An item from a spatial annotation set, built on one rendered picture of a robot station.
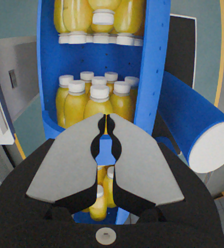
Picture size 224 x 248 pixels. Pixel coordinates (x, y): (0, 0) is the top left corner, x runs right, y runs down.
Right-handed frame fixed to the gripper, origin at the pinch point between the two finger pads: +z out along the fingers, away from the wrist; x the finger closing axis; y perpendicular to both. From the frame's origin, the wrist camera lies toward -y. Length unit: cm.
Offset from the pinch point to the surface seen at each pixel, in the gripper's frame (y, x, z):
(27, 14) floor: -35, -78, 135
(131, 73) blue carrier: 4.1, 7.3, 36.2
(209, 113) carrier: 17, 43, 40
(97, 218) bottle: 53, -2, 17
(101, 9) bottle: -11.3, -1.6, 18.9
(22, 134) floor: 99, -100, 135
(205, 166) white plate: 40, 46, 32
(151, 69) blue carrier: -1.2, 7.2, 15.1
